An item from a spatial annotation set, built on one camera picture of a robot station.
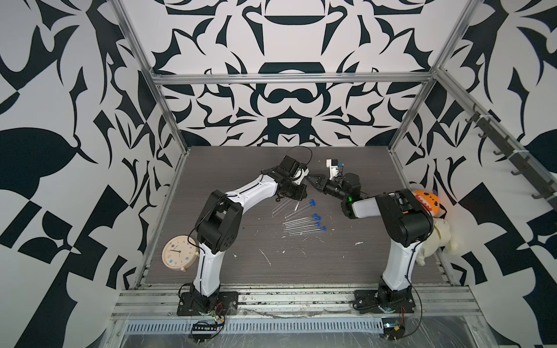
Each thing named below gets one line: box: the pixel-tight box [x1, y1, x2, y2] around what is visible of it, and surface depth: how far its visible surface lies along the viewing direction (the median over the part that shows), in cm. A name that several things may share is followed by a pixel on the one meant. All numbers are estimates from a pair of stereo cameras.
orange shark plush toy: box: [411, 189, 441, 218], surface depth 91 cm
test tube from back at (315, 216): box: [282, 213, 322, 225], surface depth 96 cm
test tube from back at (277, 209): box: [270, 197, 293, 218], surface depth 98 cm
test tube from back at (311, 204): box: [283, 199, 317, 222], surface depth 98 cm
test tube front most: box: [288, 226, 328, 235], surface depth 92 cm
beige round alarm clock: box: [161, 234, 200, 272], surface depth 83 cm
